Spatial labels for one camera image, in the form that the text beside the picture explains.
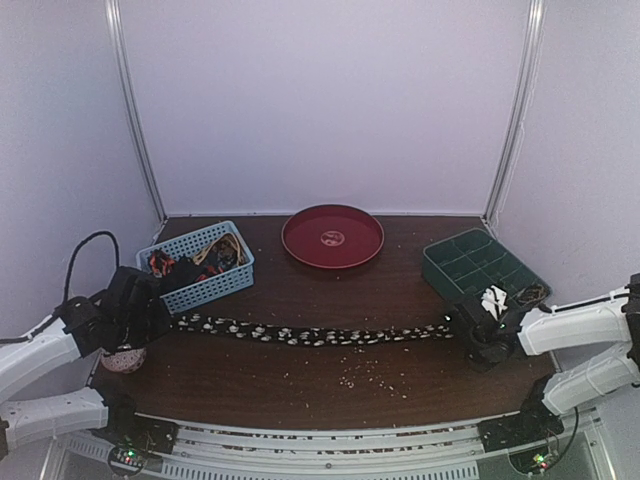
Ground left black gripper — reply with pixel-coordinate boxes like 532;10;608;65
115;296;173;349

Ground black white floral tie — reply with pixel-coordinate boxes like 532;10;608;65
171;312;454;348

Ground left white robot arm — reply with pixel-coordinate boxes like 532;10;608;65
1;267;171;456

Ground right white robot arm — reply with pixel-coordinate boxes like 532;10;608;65
445;275;639;442

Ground pile of ties in basket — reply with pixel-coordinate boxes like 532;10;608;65
148;233;248;294

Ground small patterned pink bowl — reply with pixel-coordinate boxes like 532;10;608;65
100;348;147;374

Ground rubber bands in organizer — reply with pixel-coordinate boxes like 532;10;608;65
515;283;550;306

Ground dark green divided organizer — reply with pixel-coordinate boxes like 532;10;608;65
422;228;551;309

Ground light blue plastic basket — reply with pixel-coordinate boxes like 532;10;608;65
136;221;255;314

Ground round red tray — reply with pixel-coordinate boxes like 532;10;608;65
281;204;385;270

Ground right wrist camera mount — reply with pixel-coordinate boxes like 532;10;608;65
481;285;508;321

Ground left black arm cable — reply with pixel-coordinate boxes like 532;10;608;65
59;230;121;306

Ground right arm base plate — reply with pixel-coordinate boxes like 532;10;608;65
477;400;564;474

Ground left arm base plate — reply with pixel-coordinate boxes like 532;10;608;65
91;395;179;477

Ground right aluminium corner post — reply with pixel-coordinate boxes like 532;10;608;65
483;0;546;236

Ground aluminium corner post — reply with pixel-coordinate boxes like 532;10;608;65
104;0;167;222
483;0;546;236

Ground left aluminium corner post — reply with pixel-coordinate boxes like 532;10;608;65
104;0;167;222

